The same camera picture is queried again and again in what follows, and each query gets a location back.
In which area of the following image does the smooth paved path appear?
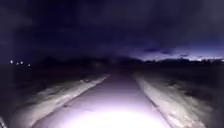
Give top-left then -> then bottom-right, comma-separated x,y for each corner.
32,71 -> 172,128

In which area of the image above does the dark distant treeline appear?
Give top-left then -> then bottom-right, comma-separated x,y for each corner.
33,56 -> 224,68

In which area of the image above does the pale gravel verge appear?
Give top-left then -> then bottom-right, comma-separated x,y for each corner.
6,73 -> 111,128
133,72 -> 224,128

